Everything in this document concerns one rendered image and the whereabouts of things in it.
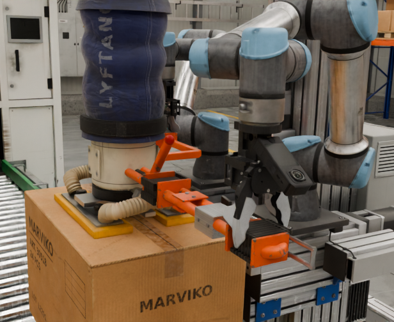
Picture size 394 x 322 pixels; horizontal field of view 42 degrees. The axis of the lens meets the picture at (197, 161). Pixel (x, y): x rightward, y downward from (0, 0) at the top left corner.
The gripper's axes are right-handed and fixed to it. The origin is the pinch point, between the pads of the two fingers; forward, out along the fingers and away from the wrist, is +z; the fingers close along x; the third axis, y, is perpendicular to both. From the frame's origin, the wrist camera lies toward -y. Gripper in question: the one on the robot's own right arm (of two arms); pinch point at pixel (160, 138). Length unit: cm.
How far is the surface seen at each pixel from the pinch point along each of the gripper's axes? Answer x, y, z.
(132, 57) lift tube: -28, 40, -28
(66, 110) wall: 226, -864, 103
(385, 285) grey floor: 188, -48, 120
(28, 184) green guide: -9, -165, 56
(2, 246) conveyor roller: -39, -91, 65
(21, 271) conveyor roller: -36, -62, 66
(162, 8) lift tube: -20, 41, -40
